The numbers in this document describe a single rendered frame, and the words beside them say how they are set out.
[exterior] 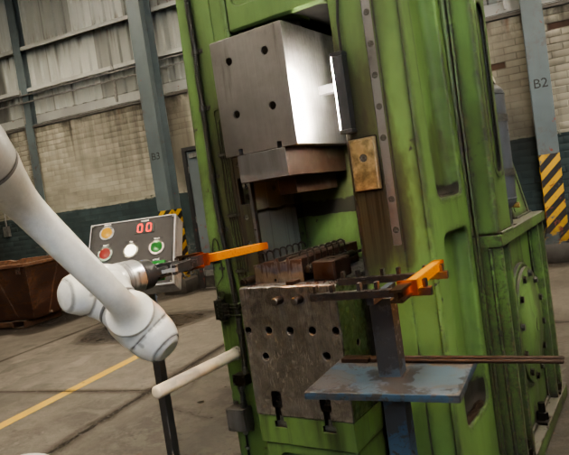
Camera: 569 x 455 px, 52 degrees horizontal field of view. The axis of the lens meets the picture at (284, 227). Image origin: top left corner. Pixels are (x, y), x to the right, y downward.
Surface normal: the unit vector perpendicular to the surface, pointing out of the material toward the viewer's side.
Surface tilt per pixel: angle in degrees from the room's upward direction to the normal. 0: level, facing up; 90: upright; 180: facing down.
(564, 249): 90
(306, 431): 90
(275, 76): 90
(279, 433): 90
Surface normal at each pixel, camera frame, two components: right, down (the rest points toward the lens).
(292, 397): -0.54, 0.12
